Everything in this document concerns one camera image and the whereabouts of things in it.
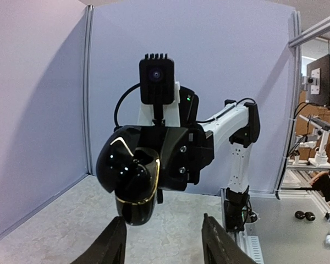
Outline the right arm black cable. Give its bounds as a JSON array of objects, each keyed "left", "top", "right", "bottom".
[{"left": 114, "top": 84, "right": 141, "bottom": 131}]

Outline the right aluminium corner post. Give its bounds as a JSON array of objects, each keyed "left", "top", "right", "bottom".
[{"left": 274, "top": 10, "right": 303, "bottom": 200}]

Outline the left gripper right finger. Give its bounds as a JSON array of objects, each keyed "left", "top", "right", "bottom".
[{"left": 201, "top": 213, "right": 255, "bottom": 264}]

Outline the aluminium front rail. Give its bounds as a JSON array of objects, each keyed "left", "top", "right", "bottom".
[{"left": 220, "top": 189, "right": 264, "bottom": 263}]

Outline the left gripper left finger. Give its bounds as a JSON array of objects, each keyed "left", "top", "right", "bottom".
[{"left": 74, "top": 217, "right": 127, "bottom": 264}]

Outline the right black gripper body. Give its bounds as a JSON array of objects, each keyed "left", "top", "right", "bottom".
[{"left": 133, "top": 125, "right": 214, "bottom": 204}]

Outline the black dumbbell object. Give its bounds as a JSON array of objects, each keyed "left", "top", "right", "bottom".
[{"left": 294, "top": 211, "right": 316, "bottom": 222}]

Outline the black earbud case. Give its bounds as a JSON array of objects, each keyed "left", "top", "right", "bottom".
[{"left": 96, "top": 126, "right": 161, "bottom": 226}]

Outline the aluminium corner post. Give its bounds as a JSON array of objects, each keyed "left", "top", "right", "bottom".
[
  {"left": 82, "top": 5, "right": 94, "bottom": 175},
  {"left": 274, "top": 10, "right": 303, "bottom": 200}
]

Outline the left aluminium corner post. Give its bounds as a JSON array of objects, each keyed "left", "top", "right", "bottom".
[{"left": 82, "top": 5, "right": 94, "bottom": 175}]

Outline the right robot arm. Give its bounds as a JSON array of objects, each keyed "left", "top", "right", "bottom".
[{"left": 106, "top": 85, "right": 260, "bottom": 232}]

